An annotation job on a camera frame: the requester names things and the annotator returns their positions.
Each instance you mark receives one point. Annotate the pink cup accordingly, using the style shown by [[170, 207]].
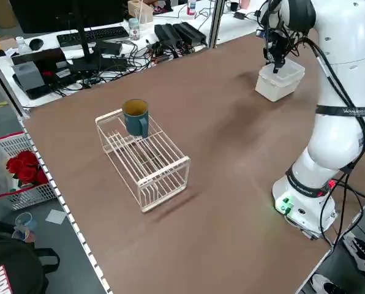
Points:
[[246, 3]]

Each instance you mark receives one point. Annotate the black backpack with red logo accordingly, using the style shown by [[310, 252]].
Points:
[[14, 263]]

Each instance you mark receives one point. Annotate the brown cardboard box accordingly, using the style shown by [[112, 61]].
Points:
[[3, 13]]

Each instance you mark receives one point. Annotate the aluminium table edge rail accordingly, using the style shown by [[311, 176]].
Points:
[[85, 245]]

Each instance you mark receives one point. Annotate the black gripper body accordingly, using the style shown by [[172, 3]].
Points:
[[277, 46]]

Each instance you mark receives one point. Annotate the white square tile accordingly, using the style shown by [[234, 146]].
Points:
[[56, 217]]

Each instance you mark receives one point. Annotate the black mug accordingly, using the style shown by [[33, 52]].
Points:
[[234, 6]]

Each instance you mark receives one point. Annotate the aluminium frame post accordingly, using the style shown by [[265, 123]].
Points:
[[8, 88], [216, 24]]

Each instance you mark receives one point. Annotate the black flat box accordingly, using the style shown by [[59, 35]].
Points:
[[44, 55]]

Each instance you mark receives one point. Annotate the long black power supply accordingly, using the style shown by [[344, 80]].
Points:
[[167, 33], [190, 32]]

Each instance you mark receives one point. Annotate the white and black sneaker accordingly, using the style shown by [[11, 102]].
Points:
[[326, 286], [358, 248]]

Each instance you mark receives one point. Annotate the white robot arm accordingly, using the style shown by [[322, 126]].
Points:
[[338, 147]]

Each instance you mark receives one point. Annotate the white basket with red rim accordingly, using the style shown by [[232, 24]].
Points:
[[29, 197]]

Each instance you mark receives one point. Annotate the black keyboard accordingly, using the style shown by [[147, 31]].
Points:
[[90, 35]]

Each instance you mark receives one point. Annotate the clear cup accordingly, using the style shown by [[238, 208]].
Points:
[[23, 220]]

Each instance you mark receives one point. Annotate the black mouse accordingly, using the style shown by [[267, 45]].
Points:
[[36, 44]]

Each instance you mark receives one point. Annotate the wooden holder box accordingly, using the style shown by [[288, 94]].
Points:
[[136, 12]]

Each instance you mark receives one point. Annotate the black desk tray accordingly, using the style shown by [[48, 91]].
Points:
[[38, 93]]

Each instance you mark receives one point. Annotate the teal mug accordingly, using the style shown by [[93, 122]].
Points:
[[133, 125]]

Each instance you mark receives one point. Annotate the black monitor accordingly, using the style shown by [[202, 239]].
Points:
[[47, 15]]

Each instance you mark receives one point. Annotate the clear water bottle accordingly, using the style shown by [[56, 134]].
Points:
[[22, 46]]

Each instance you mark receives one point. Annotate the bottle with teal cap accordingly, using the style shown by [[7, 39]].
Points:
[[134, 30]]

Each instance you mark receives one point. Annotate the red roses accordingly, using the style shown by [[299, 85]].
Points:
[[26, 173]]

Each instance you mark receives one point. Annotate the black monitor stand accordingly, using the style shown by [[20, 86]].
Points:
[[84, 43]]

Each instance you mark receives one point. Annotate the bottle with red label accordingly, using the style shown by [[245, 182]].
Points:
[[191, 7]]

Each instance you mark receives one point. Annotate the white preservation box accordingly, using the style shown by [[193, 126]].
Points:
[[274, 92]]

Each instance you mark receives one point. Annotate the black power adapter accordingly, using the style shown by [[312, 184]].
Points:
[[240, 14]]

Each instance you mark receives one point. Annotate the black adapter box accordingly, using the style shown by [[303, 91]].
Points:
[[109, 47]]

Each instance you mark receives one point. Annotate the grey box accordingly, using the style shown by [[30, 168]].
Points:
[[29, 78]]

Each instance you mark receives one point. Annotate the white desk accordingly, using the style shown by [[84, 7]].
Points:
[[179, 12]]

